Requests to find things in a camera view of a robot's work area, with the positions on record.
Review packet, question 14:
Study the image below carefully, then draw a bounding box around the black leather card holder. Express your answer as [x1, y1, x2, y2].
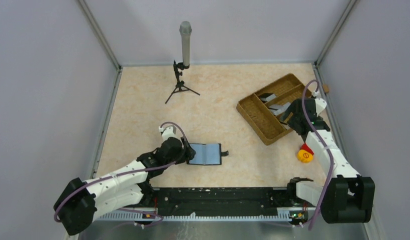
[187, 143, 229, 166]

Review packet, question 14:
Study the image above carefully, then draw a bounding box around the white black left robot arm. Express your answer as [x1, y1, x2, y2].
[53, 137, 196, 236]

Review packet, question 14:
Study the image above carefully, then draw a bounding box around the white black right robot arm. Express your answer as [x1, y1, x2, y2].
[280, 97, 375, 224]

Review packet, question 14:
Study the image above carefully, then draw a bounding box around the silver card stack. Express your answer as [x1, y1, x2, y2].
[268, 102, 291, 116]

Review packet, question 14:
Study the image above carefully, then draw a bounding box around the black card stack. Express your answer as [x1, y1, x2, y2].
[258, 92, 276, 103]

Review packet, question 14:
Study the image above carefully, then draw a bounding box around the woven wicker divided tray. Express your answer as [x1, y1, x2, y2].
[236, 73, 330, 146]

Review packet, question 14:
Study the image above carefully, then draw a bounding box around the red yellow emergency stop button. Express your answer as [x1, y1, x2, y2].
[296, 143, 314, 163]

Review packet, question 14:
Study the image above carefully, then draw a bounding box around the black mini tripod stand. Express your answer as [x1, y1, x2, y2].
[165, 60, 200, 104]

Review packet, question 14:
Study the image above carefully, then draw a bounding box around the grey microphone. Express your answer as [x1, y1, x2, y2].
[179, 21, 192, 69]

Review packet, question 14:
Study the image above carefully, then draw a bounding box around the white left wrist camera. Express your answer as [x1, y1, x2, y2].
[158, 125, 177, 141]

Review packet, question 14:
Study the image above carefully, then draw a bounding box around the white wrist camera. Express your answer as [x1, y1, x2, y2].
[158, 125, 177, 141]
[314, 97, 327, 116]

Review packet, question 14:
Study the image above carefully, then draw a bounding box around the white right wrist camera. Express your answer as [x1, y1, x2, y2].
[314, 97, 327, 116]

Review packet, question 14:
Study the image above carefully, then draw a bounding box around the small wooden wall block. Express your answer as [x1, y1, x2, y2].
[322, 84, 329, 94]

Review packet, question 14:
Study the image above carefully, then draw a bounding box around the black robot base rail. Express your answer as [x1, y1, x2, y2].
[140, 187, 299, 217]

